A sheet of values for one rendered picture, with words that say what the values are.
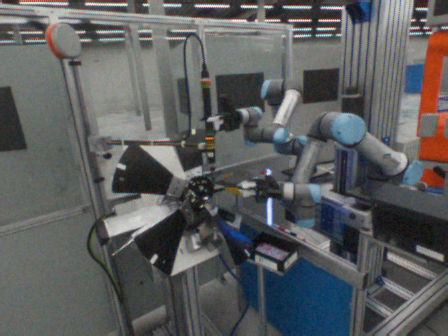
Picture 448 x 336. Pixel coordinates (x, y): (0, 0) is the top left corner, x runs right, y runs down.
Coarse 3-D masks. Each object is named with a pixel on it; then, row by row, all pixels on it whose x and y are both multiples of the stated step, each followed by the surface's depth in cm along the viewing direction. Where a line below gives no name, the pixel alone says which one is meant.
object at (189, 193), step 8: (200, 176) 123; (192, 184) 120; (200, 184) 122; (208, 184) 123; (184, 192) 122; (192, 192) 118; (200, 192) 120; (208, 192) 122; (200, 200) 118; (192, 208) 126; (200, 208) 128
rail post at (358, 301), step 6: (354, 288) 120; (366, 288) 119; (354, 294) 121; (360, 294) 118; (354, 300) 121; (360, 300) 119; (354, 306) 122; (360, 306) 120; (354, 312) 123; (360, 312) 121; (354, 318) 124; (360, 318) 122; (354, 324) 126; (360, 324) 123; (354, 330) 126; (360, 330) 125
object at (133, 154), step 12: (132, 144) 117; (132, 156) 117; (144, 156) 118; (120, 168) 116; (132, 168) 117; (144, 168) 118; (156, 168) 119; (132, 180) 118; (144, 180) 119; (156, 180) 120; (168, 180) 121; (120, 192) 117; (132, 192) 119; (144, 192) 120; (156, 192) 122
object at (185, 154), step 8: (176, 136) 142; (192, 136) 140; (200, 136) 139; (184, 152) 137; (192, 152) 135; (184, 160) 135; (192, 160) 132; (200, 160) 131; (184, 168) 133; (192, 168) 131
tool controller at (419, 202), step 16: (384, 192) 99; (400, 192) 97; (416, 192) 95; (384, 208) 96; (400, 208) 92; (416, 208) 89; (432, 208) 87; (384, 224) 99; (400, 224) 94; (416, 224) 89; (432, 224) 85; (384, 240) 103; (400, 240) 97; (416, 240) 92; (432, 240) 88; (432, 256) 90
